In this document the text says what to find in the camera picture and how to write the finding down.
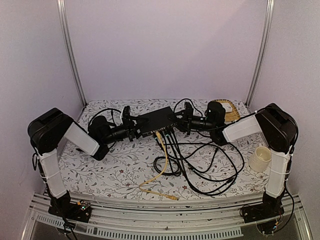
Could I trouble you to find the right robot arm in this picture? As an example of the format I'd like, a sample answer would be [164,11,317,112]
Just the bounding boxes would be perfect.
[173,101,299,218]

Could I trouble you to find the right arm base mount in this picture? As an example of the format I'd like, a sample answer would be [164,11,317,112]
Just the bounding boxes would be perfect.
[239,198,285,223]

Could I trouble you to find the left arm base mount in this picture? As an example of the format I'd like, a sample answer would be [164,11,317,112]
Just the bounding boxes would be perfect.
[48,197,92,223]

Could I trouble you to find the right aluminium frame post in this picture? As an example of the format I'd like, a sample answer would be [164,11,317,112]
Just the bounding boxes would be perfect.
[245,0,275,108]

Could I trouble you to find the black power adapter plug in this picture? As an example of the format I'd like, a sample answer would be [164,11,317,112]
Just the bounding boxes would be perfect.
[88,107,121,126]

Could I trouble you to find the white square box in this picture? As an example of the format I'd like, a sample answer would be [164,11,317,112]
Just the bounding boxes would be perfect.
[222,102,233,113]

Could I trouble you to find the cream ribbed cup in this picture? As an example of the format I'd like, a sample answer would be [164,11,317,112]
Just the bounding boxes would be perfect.
[248,146,272,172]

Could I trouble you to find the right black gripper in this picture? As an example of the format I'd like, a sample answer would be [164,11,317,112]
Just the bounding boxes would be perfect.
[167,108,215,136]

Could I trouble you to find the floral table mat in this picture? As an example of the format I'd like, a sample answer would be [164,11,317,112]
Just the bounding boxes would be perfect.
[48,98,286,201]

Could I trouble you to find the woven bamboo tray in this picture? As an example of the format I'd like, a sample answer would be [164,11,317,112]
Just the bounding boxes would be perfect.
[213,99,241,123]

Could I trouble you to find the aluminium frame post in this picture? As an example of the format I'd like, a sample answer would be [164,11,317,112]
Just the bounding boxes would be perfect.
[56,0,88,108]
[245,0,275,108]

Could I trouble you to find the black cable bundle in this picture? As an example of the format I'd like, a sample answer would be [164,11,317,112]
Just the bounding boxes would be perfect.
[152,128,247,196]

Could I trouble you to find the yellow ethernet cable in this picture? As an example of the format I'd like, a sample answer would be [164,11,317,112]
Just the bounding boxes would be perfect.
[138,132,180,201]

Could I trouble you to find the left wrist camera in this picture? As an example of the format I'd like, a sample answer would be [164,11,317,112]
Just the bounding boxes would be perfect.
[121,105,131,119]

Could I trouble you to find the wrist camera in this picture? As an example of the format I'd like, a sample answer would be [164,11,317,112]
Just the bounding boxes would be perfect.
[183,101,194,119]
[121,105,131,119]

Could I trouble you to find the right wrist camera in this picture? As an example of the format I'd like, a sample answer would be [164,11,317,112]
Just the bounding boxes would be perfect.
[183,101,194,119]

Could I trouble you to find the front aluminium rail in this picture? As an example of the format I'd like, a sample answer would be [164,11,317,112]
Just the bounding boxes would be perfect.
[22,192,313,238]

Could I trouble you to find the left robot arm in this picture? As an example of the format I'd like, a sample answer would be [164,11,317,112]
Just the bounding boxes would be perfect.
[27,106,149,217]

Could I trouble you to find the black network switch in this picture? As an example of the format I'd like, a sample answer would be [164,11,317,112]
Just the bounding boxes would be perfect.
[138,106,175,137]

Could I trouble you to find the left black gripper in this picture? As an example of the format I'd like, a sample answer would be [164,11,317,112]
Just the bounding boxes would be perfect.
[102,116,151,145]

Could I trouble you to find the left aluminium frame post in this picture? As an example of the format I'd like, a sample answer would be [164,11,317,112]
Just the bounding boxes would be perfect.
[56,0,88,108]

